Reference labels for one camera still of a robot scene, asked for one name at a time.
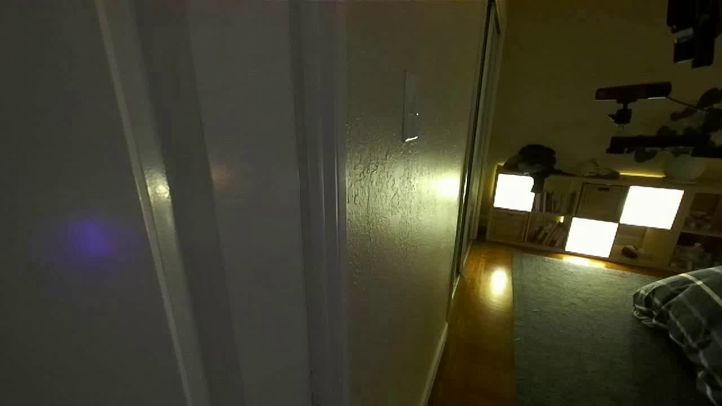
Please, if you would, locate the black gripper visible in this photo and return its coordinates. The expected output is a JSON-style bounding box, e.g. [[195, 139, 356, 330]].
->
[[666, 0, 722, 69]]

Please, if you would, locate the green potted plant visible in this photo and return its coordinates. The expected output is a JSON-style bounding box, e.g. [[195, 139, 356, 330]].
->
[[666, 86, 722, 162]]

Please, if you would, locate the black horizontal stand bar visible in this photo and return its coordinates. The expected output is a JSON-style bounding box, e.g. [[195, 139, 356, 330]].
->
[[605, 134, 722, 160]]

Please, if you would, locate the white fabric storage bin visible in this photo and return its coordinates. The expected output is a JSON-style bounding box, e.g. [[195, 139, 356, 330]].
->
[[492, 172, 540, 215], [562, 215, 622, 259], [616, 183, 689, 232]]

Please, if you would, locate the brown woven basket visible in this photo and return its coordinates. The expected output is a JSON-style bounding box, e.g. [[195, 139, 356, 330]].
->
[[576, 183, 628, 223]]

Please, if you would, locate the dark bag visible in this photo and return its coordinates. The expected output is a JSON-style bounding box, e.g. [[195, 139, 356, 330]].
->
[[503, 141, 562, 194]]

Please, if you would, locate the sliding closet door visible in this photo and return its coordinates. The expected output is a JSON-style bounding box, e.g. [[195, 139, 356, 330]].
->
[[450, 0, 509, 302]]

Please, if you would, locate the wooden cube shelf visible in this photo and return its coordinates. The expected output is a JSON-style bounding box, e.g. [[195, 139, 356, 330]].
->
[[483, 166, 722, 278]]

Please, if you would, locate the row of books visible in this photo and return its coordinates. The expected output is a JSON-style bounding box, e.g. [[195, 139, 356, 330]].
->
[[536, 215, 569, 247]]

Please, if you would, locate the plaid pillow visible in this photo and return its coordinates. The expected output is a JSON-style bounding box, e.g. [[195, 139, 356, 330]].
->
[[631, 264, 722, 406]]

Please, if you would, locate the gray rug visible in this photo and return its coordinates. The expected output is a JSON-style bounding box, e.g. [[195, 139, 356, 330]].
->
[[511, 251, 715, 406]]

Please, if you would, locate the white baseboard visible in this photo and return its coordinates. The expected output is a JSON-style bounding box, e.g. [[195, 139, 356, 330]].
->
[[418, 321, 455, 406]]

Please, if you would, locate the white panel door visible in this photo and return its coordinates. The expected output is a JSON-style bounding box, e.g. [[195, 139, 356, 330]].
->
[[0, 0, 302, 406]]

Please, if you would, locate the white switch wall plate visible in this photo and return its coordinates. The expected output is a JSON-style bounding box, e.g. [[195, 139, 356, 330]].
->
[[403, 69, 422, 146]]

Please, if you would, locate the white door frame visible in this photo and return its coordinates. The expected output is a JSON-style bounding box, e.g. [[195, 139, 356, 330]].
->
[[289, 0, 353, 406]]

